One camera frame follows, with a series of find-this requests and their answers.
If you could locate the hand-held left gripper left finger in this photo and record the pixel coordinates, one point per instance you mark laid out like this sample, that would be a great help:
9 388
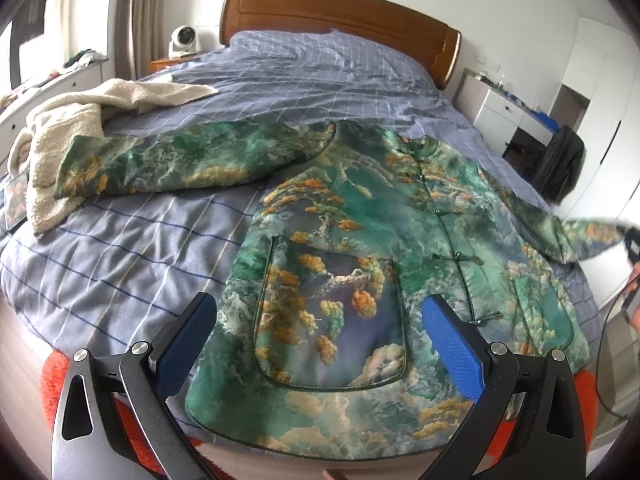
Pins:
187 345

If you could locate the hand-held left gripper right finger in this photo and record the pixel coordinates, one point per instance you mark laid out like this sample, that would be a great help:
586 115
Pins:
452 347

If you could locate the green printed padded jacket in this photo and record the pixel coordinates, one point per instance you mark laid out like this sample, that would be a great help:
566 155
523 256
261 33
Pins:
350 240

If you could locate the bed with blue checked sheet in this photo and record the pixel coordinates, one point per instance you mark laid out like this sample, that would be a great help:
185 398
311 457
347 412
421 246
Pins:
150 240

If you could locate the white wardrobe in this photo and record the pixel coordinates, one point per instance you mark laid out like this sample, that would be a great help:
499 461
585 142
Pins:
600 125

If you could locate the orange-red floor mat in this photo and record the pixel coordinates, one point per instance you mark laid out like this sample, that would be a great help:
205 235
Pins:
51 380

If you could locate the white desk with drawer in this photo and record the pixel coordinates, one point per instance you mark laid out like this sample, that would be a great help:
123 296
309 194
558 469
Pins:
505 107

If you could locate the cream fleece blanket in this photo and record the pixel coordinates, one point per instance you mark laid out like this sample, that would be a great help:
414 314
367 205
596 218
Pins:
55 125

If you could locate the brown wooden nightstand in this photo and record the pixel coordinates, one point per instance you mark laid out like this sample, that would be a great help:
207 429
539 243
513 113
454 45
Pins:
165 63

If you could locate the white dresser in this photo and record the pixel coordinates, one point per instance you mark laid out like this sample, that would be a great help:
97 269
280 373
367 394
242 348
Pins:
45 90

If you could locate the white desk fan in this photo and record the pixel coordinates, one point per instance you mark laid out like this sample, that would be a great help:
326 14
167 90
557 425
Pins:
181 40

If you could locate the beige curtain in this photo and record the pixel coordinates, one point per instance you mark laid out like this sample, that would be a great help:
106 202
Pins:
140 15

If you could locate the brown wooden headboard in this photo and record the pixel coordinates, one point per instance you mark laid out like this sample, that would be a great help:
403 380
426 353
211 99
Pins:
350 10

